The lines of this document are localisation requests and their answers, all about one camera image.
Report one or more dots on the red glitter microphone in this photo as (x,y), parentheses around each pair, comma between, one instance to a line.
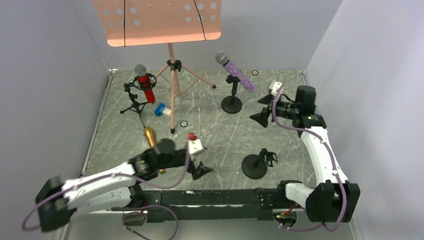
(146,81)

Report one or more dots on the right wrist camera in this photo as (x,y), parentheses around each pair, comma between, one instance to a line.
(274,86)

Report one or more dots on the pink music stand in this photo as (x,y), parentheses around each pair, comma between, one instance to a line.
(147,22)

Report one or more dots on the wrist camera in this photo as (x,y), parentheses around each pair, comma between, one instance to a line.
(274,86)
(195,145)

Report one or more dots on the blue poker chip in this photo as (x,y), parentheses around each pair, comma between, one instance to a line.
(183,123)

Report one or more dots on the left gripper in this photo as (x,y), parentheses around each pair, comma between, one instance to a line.
(191,163)

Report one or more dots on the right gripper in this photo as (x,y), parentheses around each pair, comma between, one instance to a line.
(270,110)

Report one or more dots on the blue toy block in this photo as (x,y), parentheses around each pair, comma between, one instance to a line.
(160,109)

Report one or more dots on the purple glitter microphone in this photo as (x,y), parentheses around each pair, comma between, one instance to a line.
(222,59)

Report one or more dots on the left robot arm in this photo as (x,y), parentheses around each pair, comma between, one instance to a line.
(60,200)

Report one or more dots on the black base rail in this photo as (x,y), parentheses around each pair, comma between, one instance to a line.
(214,204)

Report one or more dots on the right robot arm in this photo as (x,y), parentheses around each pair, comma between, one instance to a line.
(334,198)

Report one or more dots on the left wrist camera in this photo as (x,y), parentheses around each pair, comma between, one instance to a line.
(195,145)

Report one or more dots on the gold microphone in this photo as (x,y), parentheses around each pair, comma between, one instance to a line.
(150,136)

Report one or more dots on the black tripod shock-mount stand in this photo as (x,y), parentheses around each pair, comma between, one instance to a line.
(136,106)

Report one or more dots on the black round-base mic stand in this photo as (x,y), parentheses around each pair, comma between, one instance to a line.
(232,104)

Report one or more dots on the cream toy block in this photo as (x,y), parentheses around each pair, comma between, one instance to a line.
(166,111)

